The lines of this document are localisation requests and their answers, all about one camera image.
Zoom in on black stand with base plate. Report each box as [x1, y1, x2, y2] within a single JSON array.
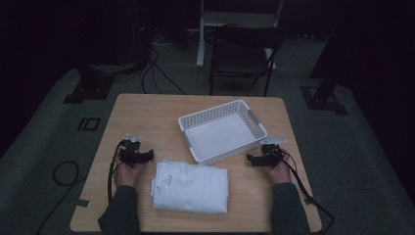
[[63, 63, 115, 105], [300, 0, 349, 117]]

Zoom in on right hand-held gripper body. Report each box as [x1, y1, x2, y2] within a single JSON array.
[[259, 135, 289, 168]]

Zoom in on person's left hand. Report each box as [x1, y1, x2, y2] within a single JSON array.
[[113, 160, 147, 189]]

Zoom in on black folding chair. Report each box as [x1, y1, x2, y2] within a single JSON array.
[[208, 23, 288, 98]]

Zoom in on white metal desk frame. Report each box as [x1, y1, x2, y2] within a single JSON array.
[[195, 0, 286, 71]]

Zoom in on black looped floor cable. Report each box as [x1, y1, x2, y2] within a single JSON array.
[[34, 160, 88, 235]]

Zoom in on white perforated plastic basket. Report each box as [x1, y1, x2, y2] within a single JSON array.
[[177, 99, 269, 166]]

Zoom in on grey tape piece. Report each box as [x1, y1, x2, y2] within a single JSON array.
[[303, 195, 323, 207]]

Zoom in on black floor cables bundle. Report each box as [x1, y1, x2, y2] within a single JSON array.
[[114, 47, 188, 96]]

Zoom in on white pants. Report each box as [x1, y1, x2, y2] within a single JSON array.
[[150, 159, 230, 215]]

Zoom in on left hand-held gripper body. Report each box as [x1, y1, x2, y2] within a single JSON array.
[[117, 133, 147, 168]]

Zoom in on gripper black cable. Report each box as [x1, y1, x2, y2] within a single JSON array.
[[272, 150, 336, 235], [107, 140, 127, 206]]

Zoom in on white floor cable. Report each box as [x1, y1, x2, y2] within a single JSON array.
[[151, 34, 177, 47]]

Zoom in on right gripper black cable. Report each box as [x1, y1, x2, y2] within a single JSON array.
[[272, 150, 336, 235]]

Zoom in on person's right hand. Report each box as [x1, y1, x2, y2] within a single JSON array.
[[264, 149, 293, 186]]

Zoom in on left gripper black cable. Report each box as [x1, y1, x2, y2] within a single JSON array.
[[107, 140, 127, 206]]

